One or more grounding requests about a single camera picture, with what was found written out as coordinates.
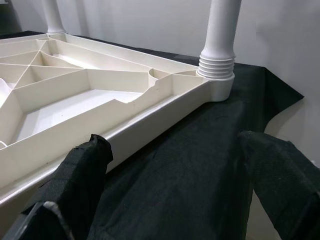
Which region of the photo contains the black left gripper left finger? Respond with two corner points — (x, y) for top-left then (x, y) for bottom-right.
(0, 133), (114, 240)

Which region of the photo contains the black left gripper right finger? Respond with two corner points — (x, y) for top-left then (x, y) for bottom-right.
(237, 130), (320, 240)

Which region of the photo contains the white plastic table leg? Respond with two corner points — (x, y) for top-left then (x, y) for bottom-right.
(195, 0), (237, 80)
(41, 0), (67, 36)

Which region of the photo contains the white plastic children table top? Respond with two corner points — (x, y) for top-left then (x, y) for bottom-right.
(0, 32), (236, 208)

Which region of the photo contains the black tablecloth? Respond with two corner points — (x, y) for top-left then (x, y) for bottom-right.
(0, 29), (305, 240)

